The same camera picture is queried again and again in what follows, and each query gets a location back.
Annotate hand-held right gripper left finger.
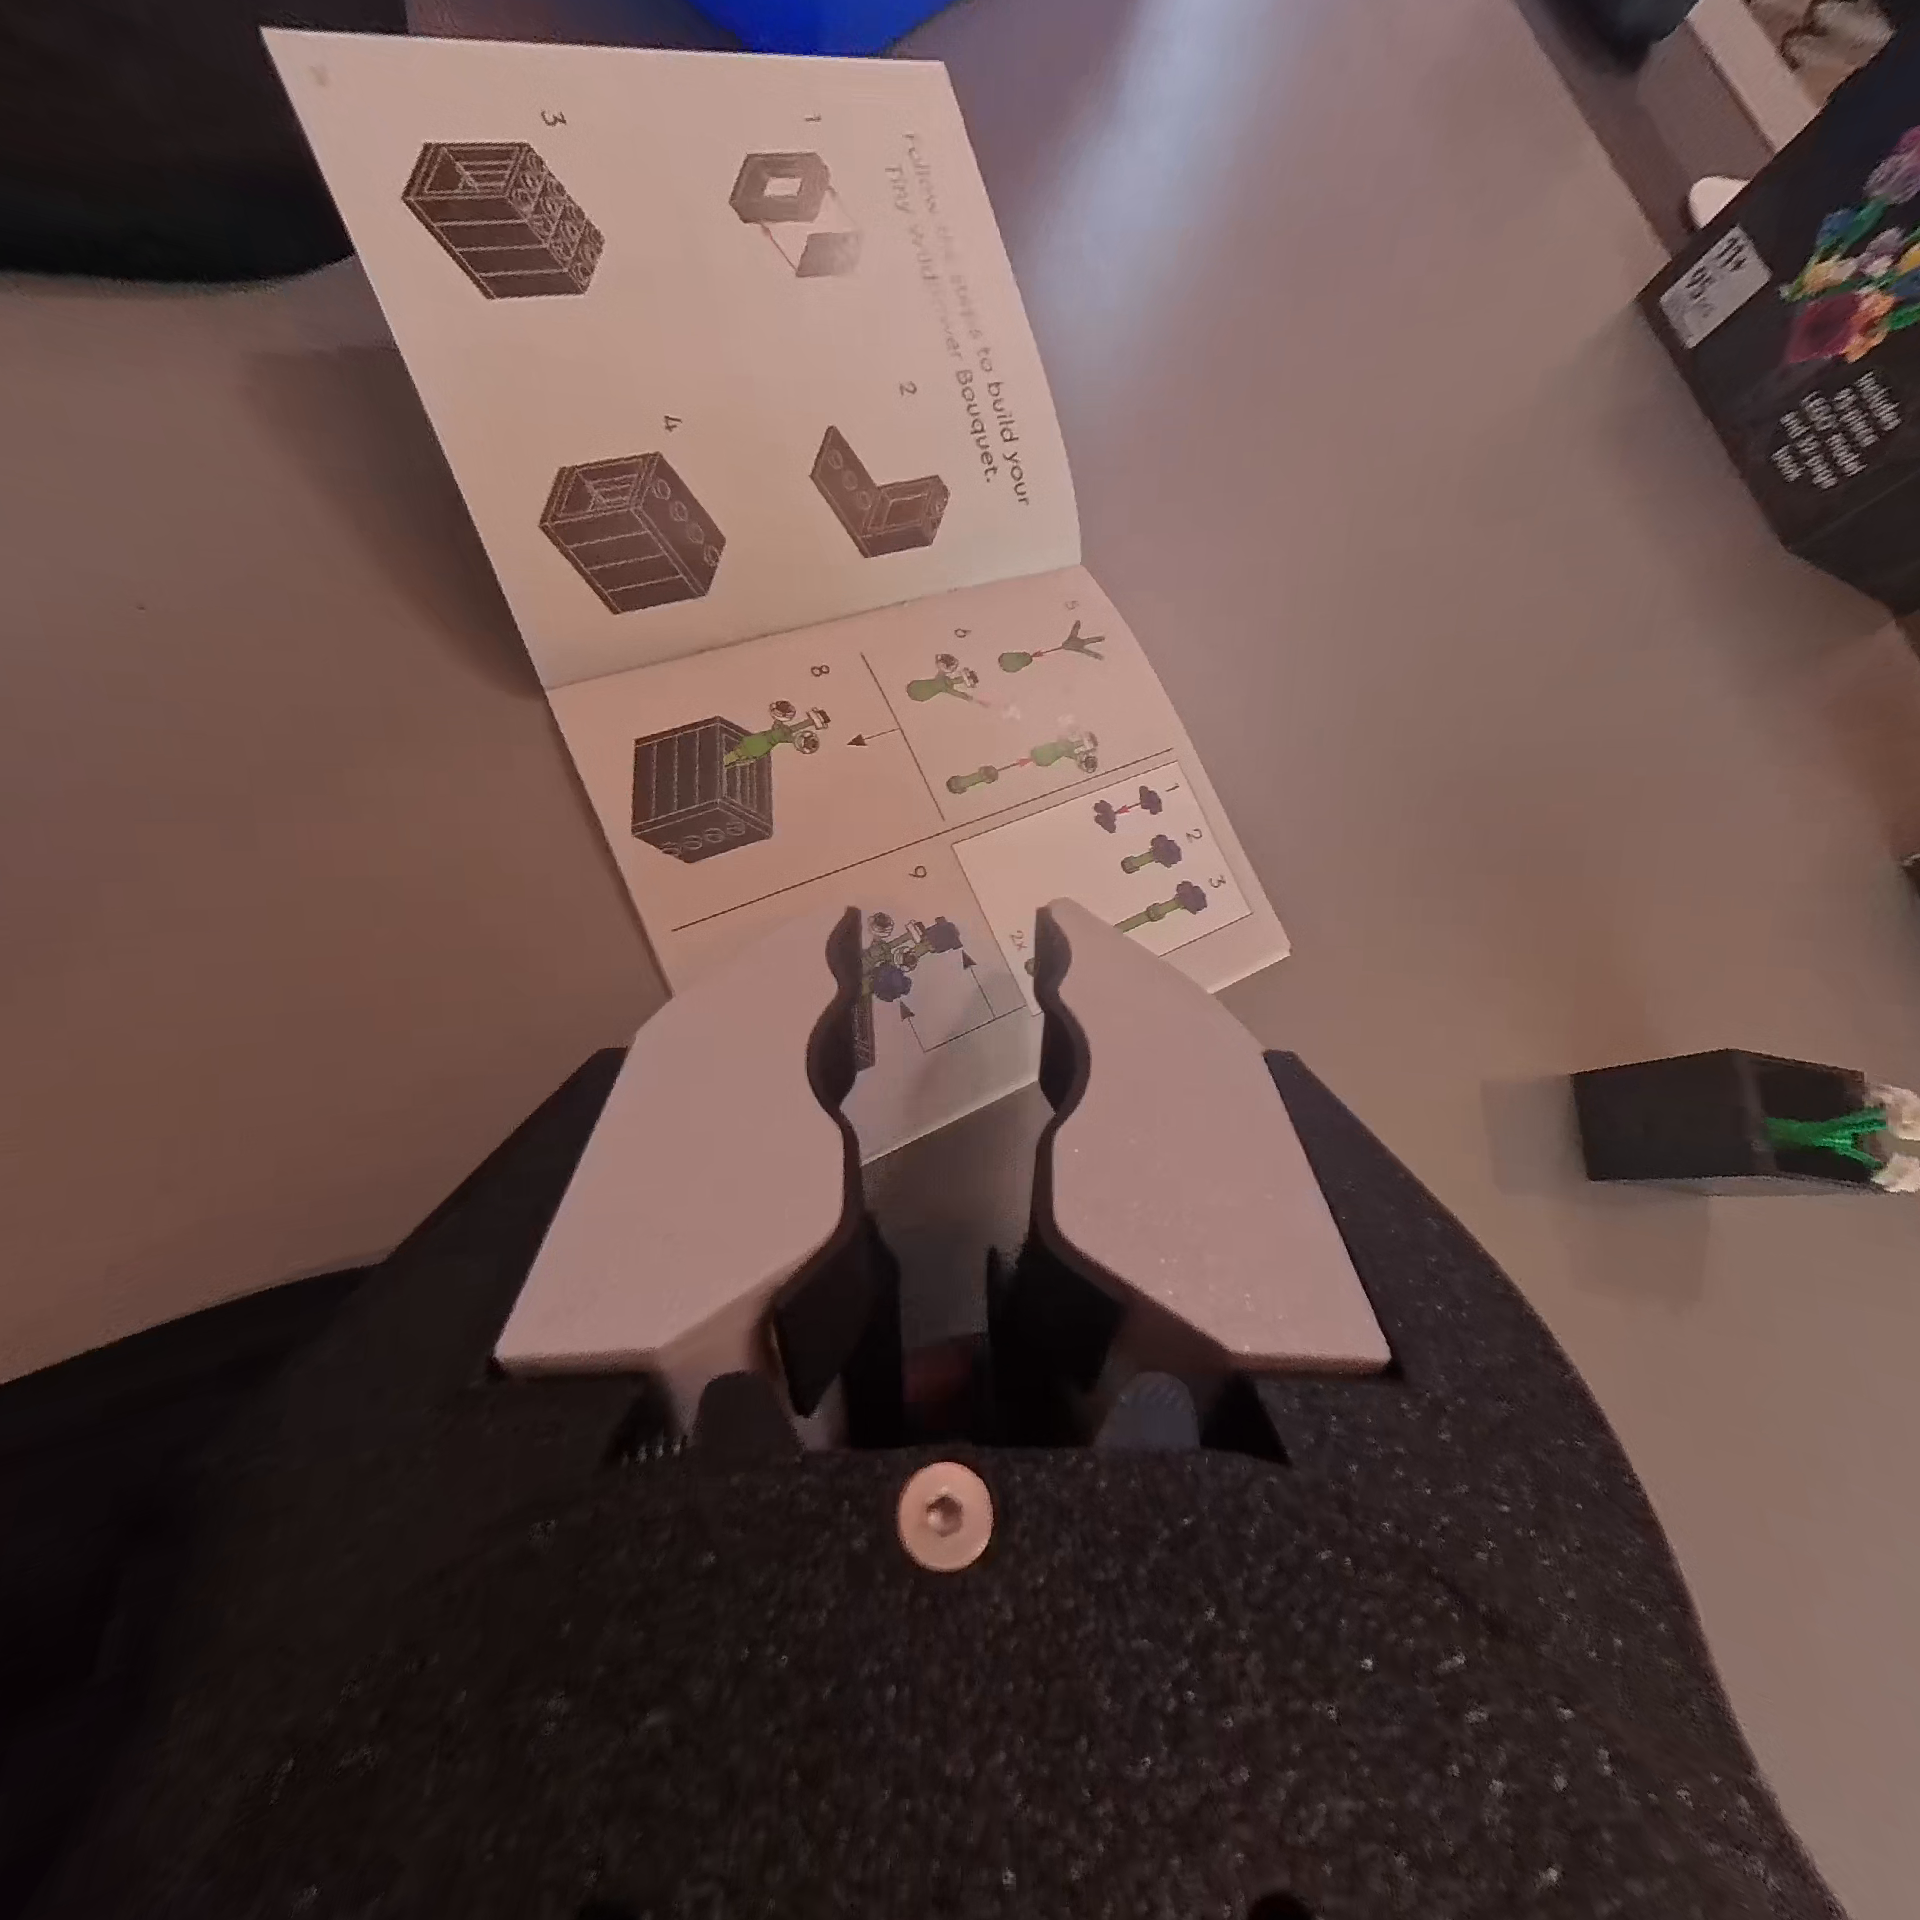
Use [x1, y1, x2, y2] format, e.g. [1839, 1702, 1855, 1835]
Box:
[495, 900, 894, 1413]

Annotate white instruction booklet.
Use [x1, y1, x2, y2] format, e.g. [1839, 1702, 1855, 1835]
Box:
[262, 24, 1290, 1136]

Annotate green toy stem brick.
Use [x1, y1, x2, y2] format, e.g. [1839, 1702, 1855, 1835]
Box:
[1765, 1103, 1897, 1176]

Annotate blue plastic bin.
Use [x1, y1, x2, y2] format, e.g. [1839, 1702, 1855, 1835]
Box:
[705, 0, 961, 58]

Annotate black mesh cushion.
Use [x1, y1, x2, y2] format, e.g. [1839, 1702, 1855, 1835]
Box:
[0, 0, 406, 280]

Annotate black square frame brick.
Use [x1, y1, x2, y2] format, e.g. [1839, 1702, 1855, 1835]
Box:
[1575, 1051, 1885, 1194]

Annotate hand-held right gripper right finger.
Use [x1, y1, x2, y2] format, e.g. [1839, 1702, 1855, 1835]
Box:
[992, 900, 1397, 1413]

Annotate grey desk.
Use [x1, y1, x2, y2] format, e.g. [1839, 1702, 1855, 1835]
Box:
[0, 0, 1920, 1920]

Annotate black glossy cardboard box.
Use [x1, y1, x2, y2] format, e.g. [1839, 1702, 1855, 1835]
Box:
[1637, 31, 1920, 618]

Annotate black board on white stand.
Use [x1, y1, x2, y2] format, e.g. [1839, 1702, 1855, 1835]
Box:
[1679, 0, 1838, 226]

